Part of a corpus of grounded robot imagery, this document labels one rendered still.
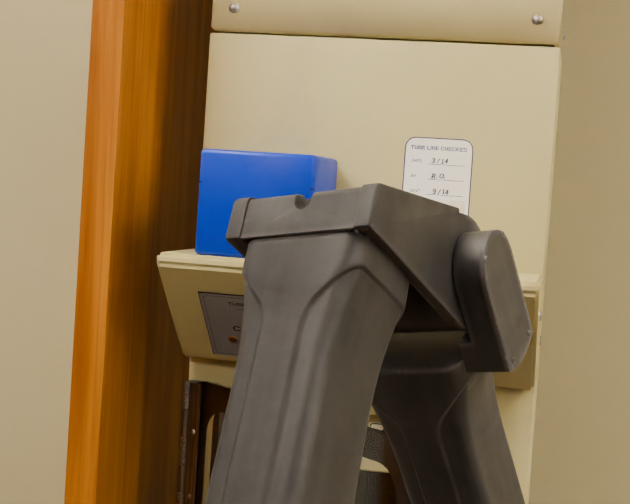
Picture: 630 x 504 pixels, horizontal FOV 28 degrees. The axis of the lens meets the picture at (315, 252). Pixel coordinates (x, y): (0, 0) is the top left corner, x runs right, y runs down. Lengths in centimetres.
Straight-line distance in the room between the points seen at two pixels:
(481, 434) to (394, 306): 12
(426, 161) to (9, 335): 78
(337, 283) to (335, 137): 62
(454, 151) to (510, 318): 52
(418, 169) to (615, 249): 48
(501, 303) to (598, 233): 95
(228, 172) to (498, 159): 24
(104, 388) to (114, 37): 31
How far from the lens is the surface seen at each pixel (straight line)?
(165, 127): 123
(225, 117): 117
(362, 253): 54
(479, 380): 65
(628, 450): 158
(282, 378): 52
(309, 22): 116
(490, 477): 67
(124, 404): 118
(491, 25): 114
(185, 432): 118
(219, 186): 106
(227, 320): 110
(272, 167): 105
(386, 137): 114
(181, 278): 107
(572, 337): 156
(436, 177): 113
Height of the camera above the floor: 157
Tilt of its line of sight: 3 degrees down
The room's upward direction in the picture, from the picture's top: 4 degrees clockwise
